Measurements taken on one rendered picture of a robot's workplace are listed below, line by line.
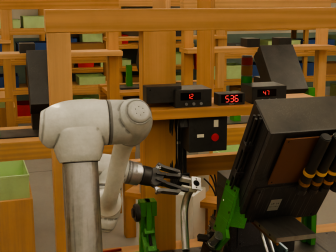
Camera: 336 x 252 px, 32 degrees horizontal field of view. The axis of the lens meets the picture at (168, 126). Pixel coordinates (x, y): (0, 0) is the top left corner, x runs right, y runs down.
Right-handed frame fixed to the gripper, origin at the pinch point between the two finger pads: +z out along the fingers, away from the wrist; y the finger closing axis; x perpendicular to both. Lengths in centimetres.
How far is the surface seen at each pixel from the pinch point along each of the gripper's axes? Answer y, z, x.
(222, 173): 14.6, 20.1, 9.9
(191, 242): -3.6, 20.6, 44.9
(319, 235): 1, 76, 24
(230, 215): -12.7, 15.3, -5.0
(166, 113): 26.1, -12.8, -7.2
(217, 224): -11.8, 14.9, 5.7
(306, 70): 532, 412, 450
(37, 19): 500, -38, 470
